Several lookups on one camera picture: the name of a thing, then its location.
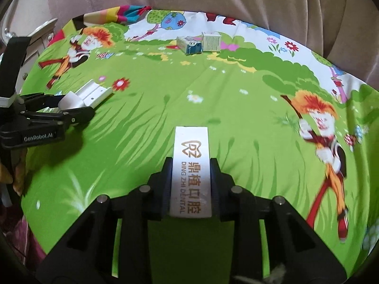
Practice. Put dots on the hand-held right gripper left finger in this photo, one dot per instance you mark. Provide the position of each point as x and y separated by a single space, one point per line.
167 183

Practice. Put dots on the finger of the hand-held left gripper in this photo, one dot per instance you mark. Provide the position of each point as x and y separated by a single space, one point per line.
77 117
41 102

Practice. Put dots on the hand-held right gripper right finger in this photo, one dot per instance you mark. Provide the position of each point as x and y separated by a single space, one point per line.
215 183

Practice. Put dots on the white plastic part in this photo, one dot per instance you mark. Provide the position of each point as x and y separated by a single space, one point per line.
88 94

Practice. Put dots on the narrow white box gold print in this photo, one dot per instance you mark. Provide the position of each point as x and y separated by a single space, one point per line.
191 168

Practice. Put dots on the cartoon printed green cloth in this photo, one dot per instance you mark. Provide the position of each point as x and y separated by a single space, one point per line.
207 109

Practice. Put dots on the maroon cloth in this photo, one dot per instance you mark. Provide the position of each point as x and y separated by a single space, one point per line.
17 230

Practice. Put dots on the long box with blue print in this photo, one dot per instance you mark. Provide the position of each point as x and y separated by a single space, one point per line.
189 46

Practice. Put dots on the small teal printed box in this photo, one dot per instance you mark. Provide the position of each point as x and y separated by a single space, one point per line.
211 42

